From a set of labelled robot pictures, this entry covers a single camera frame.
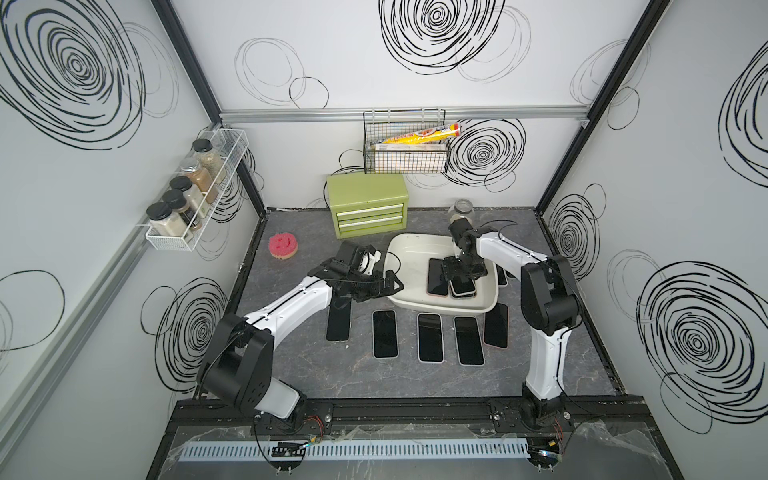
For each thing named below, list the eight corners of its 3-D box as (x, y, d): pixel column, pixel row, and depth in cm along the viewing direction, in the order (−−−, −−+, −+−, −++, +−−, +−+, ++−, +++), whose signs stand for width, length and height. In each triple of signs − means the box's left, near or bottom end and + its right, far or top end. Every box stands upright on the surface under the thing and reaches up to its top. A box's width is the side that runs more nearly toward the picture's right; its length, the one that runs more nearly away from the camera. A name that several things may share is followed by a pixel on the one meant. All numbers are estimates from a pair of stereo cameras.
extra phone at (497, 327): (483, 344, 88) (485, 341, 85) (484, 304, 96) (487, 299, 94) (506, 350, 86) (509, 346, 84) (506, 309, 95) (509, 304, 93)
